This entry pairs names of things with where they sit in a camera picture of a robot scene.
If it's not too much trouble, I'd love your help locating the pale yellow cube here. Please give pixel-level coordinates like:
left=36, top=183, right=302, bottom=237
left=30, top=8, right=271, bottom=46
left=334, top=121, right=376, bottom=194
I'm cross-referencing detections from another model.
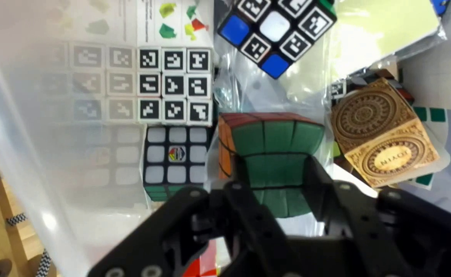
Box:
left=285, top=0, right=445, bottom=105

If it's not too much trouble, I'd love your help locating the clear plastic storage box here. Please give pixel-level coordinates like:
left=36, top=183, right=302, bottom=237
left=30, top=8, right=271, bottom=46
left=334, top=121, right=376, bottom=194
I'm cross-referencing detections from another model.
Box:
left=0, top=0, right=451, bottom=277

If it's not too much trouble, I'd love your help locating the white cube with logo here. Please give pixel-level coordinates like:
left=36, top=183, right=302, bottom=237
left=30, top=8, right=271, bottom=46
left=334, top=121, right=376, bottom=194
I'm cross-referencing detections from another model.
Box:
left=142, top=123, right=213, bottom=203

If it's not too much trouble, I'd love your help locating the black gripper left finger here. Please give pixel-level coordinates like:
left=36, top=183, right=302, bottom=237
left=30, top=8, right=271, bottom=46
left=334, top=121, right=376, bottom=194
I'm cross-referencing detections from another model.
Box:
left=88, top=154, right=308, bottom=277

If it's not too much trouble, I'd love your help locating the red green orange Rubik's cube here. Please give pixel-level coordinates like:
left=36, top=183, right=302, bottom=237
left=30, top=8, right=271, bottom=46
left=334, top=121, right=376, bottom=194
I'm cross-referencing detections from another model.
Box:
left=216, top=111, right=330, bottom=221

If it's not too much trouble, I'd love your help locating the white instruction sheet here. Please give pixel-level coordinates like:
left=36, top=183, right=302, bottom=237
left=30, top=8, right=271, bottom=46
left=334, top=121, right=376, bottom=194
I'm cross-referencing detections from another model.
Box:
left=134, top=0, right=217, bottom=49

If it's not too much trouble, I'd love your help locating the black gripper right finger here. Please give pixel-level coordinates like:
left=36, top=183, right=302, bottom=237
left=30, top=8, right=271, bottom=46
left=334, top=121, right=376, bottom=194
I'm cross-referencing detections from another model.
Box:
left=307, top=155, right=451, bottom=277

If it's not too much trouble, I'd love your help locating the Rubik's cube with marker tags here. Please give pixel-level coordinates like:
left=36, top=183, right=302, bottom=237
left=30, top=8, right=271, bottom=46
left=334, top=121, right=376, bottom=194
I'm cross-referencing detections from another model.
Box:
left=216, top=0, right=339, bottom=81

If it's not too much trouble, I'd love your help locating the white cube with marker tags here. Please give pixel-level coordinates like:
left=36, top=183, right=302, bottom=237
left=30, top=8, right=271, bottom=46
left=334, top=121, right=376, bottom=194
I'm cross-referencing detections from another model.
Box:
left=136, top=44, right=216, bottom=126

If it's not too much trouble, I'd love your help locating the engraved wooden puzzle box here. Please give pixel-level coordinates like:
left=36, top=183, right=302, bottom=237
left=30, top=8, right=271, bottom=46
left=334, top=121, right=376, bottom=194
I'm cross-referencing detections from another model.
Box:
left=328, top=75, right=444, bottom=189

